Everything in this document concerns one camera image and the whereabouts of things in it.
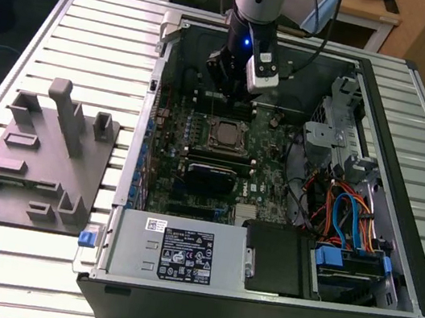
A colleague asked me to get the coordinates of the orange wire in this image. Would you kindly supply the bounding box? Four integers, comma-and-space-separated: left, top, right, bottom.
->
318, 178, 393, 256

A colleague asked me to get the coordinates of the black expansion slot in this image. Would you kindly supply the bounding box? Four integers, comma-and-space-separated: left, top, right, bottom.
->
165, 199, 218, 222

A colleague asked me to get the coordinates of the blue wire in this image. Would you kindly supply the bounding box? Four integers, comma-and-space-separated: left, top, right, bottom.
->
325, 190, 370, 254

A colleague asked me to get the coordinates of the green motherboard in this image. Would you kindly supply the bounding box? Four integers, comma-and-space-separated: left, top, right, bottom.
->
138, 84, 319, 237

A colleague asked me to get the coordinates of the black PC case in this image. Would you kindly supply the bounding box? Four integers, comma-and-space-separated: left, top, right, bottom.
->
69, 3, 425, 318

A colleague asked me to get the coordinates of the metal socket cover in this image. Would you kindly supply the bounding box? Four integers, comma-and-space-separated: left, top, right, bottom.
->
205, 115, 254, 158

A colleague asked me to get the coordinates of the grey parts rack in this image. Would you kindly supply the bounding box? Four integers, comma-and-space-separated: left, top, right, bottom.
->
0, 67, 128, 240

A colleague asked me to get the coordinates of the blue disk carrier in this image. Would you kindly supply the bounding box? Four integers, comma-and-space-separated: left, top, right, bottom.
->
311, 241, 395, 279

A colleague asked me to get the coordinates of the silver power supply unit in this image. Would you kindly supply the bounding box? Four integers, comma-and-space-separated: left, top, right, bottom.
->
93, 202, 263, 299

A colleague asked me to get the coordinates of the blue case latch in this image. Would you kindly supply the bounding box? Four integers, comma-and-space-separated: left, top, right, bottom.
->
76, 229, 97, 250

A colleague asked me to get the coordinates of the grey metal drive cage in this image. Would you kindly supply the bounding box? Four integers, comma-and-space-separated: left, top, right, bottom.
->
295, 72, 397, 188

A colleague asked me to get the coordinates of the black plastic shroud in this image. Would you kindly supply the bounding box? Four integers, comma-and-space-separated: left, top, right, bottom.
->
233, 217, 332, 304

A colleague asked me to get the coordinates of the silver heatsink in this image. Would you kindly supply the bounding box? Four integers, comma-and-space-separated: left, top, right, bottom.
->
233, 202, 261, 221

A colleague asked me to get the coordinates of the CPU with silver top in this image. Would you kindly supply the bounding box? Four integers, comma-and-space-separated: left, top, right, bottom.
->
215, 121, 243, 148

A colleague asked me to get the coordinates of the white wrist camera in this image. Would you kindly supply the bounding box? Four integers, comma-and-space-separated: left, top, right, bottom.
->
241, 22, 291, 99

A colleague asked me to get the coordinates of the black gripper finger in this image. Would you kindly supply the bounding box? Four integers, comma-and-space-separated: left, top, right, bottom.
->
225, 94, 243, 113

